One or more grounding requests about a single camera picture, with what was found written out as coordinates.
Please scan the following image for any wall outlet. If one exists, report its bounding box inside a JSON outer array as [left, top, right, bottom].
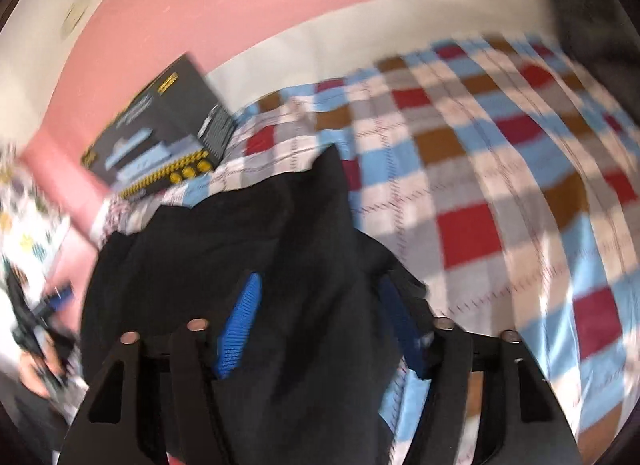
[[61, 0, 102, 40]]

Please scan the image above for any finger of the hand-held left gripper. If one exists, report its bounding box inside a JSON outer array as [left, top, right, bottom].
[[36, 282, 76, 321]]

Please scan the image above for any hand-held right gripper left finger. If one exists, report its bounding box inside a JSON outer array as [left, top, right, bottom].
[[55, 271, 264, 465]]

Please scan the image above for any dark box with yellow print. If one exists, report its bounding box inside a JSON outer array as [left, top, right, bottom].
[[80, 52, 239, 202]]

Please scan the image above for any colourful printed sheet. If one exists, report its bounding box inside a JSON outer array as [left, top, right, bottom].
[[0, 142, 72, 291]]

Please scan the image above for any checkered bed blanket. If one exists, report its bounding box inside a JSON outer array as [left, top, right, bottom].
[[90, 32, 640, 465]]

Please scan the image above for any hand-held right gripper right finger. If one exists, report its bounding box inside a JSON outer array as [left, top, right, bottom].
[[377, 275, 585, 465]]

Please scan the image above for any black jacket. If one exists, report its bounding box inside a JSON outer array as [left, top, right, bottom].
[[80, 145, 432, 465]]

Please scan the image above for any person's left hand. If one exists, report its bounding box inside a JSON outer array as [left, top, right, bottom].
[[19, 342, 71, 400]]

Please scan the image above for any grey puffer jacket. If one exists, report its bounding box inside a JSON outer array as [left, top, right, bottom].
[[531, 0, 640, 113]]

